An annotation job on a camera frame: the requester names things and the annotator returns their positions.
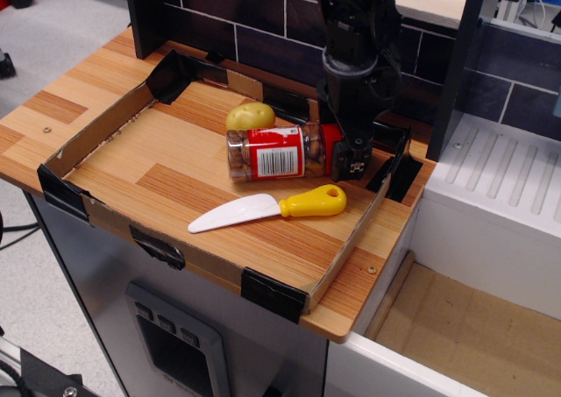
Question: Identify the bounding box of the white toy sink unit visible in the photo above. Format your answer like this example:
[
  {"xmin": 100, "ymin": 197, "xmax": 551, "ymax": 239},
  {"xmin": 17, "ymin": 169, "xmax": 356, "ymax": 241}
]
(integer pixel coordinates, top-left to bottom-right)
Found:
[{"xmin": 324, "ymin": 116, "xmax": 560, "ymax": 396}]

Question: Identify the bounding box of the red-lidded spice bottle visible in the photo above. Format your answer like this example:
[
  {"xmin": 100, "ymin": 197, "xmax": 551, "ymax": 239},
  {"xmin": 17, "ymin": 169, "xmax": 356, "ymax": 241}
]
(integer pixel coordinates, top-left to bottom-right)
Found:
[{"xmin": 226, "ymin": 124, "xmax": 342, "ymax": 182}]

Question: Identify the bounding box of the yellow toy potato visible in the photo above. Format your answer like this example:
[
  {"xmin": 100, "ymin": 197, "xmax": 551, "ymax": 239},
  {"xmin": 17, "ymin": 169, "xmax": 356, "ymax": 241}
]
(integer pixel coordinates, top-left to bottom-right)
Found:
[{"xmin": 225, "ymin": 103, "xmax": 276, "ymax": 130}]

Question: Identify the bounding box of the grey toy oven cabinet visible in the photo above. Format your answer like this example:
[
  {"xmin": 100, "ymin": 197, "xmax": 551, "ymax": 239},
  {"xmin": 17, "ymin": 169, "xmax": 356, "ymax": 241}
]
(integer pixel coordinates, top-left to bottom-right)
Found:
[{"xmin": 28, "ymin": 196, "xmax": 328, "ymax": 396}]

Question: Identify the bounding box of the dark left shelf post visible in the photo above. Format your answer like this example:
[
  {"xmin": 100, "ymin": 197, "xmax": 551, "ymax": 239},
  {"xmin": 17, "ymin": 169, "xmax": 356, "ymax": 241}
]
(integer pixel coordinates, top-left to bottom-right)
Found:
[{"xmin": 127, "ymin": 0, "xmax": 181, "ymax": 59}]

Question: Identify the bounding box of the dark grey shelf post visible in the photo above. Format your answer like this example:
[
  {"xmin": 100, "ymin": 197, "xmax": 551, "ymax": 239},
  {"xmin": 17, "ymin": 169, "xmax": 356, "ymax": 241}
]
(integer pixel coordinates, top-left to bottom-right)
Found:
[{"xmin": 426, "ymin": 0, "xmax": 489, "ymax": 161}]

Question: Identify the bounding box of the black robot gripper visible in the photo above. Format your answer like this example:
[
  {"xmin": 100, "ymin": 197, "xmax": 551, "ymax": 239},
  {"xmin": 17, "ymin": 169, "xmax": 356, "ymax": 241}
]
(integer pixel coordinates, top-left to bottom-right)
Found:
[{"xmin": 320, "ymin": 61, "xmax": 402, "ymax": 182}]

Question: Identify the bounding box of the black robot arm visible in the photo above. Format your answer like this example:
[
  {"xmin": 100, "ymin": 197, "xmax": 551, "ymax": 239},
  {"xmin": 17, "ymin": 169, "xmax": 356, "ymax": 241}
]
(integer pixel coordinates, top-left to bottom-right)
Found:
[{"xmin": 317, "ymin": 0, "xmax": 402, "ymax": 181}]

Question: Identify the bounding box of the yellow-handled white toy knife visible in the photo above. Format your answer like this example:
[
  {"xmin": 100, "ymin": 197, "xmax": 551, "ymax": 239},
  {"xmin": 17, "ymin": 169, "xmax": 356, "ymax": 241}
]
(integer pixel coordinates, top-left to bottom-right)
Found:
[{"xmin": 188, "ymin": 184, "xmax": 347, "ymax": 234}]

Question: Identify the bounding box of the cardboard fence with black tape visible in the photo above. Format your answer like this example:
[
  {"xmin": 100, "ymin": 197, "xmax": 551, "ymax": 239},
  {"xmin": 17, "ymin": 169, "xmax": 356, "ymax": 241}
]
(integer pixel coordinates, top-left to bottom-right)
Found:
[{"xmin": 38, "ymin": 51, "xmax": 435, "ymax": 339}]

